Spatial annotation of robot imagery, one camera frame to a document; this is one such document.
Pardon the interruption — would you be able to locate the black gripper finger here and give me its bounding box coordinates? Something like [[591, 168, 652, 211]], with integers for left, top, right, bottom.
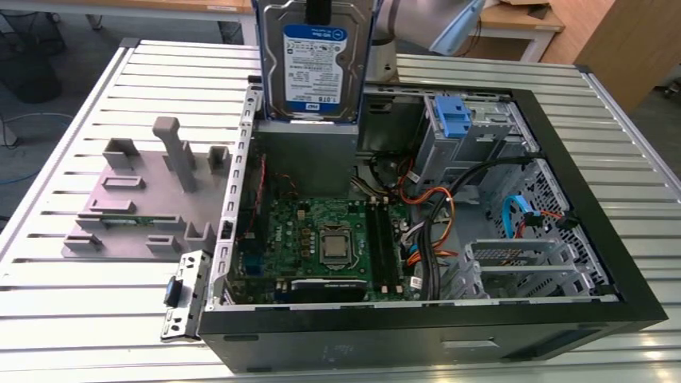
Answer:
[[305, 0, 334, 26]]

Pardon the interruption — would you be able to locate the hard disk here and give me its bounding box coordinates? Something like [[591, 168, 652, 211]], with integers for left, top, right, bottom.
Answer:
[[253, 0, 379, 128]]

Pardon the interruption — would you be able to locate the blue data wire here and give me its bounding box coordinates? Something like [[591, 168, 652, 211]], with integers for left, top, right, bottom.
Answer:
[[501, 195, 538, 240]]

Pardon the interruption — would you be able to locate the orange red power wire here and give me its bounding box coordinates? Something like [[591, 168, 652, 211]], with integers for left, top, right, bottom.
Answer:
[[519, 210, 580, 240]]

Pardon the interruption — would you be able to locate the silver disk bay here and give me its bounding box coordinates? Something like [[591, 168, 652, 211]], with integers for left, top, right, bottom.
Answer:
[[462, 238, 610, 300]]

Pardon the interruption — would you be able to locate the long wooden top table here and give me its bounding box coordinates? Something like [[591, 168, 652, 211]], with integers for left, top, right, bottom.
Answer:
[[46, 0, 261, 45]]

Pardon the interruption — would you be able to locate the blue plastic drive latch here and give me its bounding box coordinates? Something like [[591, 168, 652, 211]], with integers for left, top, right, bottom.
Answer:
[[433, 97, 473, 139]]

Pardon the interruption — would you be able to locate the grey power supply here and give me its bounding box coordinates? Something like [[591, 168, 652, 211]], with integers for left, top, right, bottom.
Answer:
[[251, 119, 358, 199]]

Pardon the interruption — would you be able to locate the silver optical drive cage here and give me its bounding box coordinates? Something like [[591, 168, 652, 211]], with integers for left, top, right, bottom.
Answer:
[[414, 93, 538, 192]]

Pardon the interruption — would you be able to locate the CPU socket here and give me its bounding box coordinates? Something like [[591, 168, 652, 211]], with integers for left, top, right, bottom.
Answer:
[[317, 225, 362, 268]]

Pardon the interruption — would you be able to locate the black office chair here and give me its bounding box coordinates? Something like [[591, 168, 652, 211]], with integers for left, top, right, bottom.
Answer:
[[0, 10, 67, 105]]

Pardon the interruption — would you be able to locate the grey parts rack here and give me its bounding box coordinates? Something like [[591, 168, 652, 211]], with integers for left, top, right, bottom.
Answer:
[[61, 116, 234, 260]]

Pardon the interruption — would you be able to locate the green motherboard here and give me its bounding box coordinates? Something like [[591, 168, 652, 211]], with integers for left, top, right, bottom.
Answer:
[[235, 197, 426, 304]]

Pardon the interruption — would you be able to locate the wooden cabinet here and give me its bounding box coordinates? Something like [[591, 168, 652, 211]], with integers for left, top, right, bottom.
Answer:
[[541, 0, 681, 113]]

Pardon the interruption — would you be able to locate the silver CPU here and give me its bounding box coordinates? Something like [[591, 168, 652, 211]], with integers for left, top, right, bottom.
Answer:
[[322, 235, 355, 259]]

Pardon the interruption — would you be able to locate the black RAM slot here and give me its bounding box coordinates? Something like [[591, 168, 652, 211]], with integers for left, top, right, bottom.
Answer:
[[377, 199, 403, 294], [365, 199, 387, 294]]

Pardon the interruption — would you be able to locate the green RAM stick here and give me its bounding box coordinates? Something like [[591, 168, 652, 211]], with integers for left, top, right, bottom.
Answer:
[[97, 215, 158, 227]]

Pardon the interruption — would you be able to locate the black graphics card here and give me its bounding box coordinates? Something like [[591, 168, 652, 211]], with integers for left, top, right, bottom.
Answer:
[[275, 277, 367, 304]]

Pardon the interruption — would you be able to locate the black open PC case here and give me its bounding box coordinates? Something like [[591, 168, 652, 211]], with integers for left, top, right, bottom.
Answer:
[[194, 74, 668, 374]]

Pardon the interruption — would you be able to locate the wooden desk white frame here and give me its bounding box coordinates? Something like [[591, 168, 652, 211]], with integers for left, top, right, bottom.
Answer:
[[462, 0, 564, 61]]

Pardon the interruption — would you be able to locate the thin red wire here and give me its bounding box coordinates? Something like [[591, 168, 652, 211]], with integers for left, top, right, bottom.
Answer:
[[254, 153, 267, 219]]

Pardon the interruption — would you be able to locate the orange wire bundle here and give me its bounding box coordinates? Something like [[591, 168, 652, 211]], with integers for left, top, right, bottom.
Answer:
[[398, 185, 458, 264]]

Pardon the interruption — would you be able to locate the pale floor cable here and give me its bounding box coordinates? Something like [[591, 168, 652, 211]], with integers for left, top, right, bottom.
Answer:
[[0, 113, 75, 151]]

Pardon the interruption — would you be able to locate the black cable bundle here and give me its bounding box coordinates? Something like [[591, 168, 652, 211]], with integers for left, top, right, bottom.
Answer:
[[417, 157, 533, 300]]

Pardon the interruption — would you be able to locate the silver hinged slot bracket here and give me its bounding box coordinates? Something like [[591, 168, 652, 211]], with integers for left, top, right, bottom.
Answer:
[[158, 250, 207, 344]]

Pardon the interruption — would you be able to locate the blue bracket latch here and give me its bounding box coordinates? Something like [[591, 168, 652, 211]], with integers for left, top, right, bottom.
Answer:
[[162, 277, 182, 308]]

